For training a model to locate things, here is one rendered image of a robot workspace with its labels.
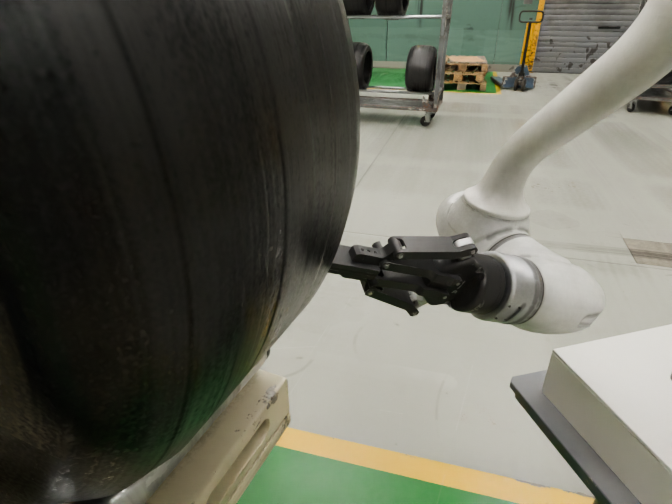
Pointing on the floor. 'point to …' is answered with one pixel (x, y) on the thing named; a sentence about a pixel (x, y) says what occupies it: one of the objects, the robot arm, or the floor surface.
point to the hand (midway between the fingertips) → (345, 260)
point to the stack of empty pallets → (466, 73)
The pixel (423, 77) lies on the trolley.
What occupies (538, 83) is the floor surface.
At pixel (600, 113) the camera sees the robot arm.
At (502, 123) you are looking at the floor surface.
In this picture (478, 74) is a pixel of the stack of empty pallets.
